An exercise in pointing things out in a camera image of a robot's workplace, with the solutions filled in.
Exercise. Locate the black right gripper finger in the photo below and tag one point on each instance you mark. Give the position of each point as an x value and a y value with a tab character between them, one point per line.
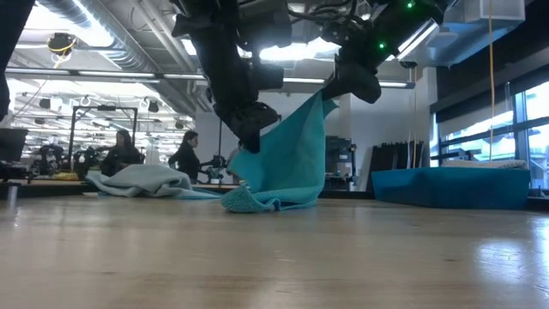
332	92

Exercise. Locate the teal terry towel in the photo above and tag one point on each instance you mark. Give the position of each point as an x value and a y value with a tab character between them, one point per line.
279	163

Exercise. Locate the light blue microfiber towel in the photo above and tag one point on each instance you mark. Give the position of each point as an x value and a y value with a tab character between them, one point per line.
146	180

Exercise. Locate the grey waffle towel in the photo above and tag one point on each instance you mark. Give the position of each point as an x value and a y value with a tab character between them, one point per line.
484	164

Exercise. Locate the black background robot arm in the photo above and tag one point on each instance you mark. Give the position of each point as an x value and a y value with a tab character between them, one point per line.
86	163
216	165
51	159

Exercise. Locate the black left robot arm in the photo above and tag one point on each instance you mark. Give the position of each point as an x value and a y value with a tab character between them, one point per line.
266	21

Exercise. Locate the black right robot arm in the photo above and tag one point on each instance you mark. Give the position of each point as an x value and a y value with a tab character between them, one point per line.
407	21

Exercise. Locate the long ceiling light strip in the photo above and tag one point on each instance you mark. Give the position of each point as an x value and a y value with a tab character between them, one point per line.
43	72
300	80

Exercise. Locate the person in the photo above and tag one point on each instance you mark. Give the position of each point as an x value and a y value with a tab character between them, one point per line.
122	156
186	156

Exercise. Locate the black cabinet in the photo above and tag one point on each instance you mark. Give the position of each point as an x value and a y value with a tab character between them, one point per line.
339	159

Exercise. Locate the black folded panels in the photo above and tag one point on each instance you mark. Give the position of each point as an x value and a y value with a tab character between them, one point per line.
394	163

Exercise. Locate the large glass window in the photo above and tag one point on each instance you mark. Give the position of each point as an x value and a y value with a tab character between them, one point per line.
484	141

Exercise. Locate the blue plastic bin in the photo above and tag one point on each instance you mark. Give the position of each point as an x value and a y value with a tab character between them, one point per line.
450	189

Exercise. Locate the yellow black ceiling reel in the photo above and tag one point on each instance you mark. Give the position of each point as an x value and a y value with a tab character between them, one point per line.
60	43

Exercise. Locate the wooden workbench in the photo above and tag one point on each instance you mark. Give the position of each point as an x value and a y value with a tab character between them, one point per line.
43	182

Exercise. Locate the black computer monitor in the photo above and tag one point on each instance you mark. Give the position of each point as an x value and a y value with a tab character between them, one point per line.
13	143

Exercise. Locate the black robot rig frame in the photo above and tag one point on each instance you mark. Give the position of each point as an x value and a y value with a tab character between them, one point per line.
220	141
103	108

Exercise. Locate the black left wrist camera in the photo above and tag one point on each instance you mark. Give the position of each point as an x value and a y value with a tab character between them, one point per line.
270	77

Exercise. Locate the black aluminium table frame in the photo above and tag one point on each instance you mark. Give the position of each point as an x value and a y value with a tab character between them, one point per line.
343	194

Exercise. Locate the silver ceiling air duct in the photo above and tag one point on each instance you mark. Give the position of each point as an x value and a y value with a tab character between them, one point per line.
128	60

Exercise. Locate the grey metal post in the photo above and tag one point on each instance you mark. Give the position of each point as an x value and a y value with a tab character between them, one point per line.
12	195

